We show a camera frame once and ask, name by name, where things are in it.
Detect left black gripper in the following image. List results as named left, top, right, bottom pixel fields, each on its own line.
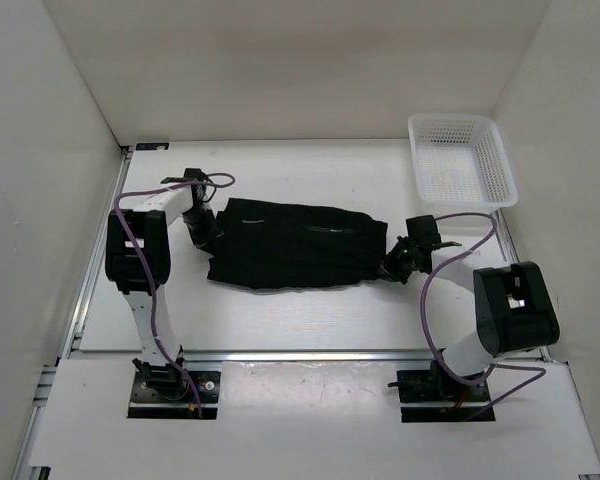
left=181, top=207, right=223, bottom=256

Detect black sport shorts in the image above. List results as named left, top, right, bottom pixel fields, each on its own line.
left=207, top=198, right=388, bottom=290

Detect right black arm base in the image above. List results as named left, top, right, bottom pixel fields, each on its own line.
left=387, top=361, right=496, bottom=424

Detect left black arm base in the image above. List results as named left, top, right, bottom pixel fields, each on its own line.
left=127, top=359, right=221, bottom=420

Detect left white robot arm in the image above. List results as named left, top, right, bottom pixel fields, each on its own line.
left=104, top=168, right=235, bottom=400

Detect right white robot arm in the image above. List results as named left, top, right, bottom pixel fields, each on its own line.
left=381, top=237, right=560, bottom=400

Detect blue label sticker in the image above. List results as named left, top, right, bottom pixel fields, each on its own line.
left=135, top=142, right=170, bottom=151

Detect white perforated plastic basket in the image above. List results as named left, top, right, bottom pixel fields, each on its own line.
left=408, top=113, right=519, bottom=213

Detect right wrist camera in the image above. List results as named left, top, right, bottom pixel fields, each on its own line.
left=406, top=215, right=441, bottom=249

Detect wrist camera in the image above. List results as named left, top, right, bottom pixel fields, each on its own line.
left=406, top=215, right=441, bottom=249
left=183, top=167, right=210, bottom=186

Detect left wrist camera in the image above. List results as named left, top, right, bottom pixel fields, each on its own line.
left=183, top=167, right=210, bottom=186

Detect aluminium front rail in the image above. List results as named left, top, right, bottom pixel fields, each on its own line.
left=185, top=349, right=433, bottom=362

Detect aluminium left side rail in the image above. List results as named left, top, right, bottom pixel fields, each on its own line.
left=0, top=143, right=129, bottom=479

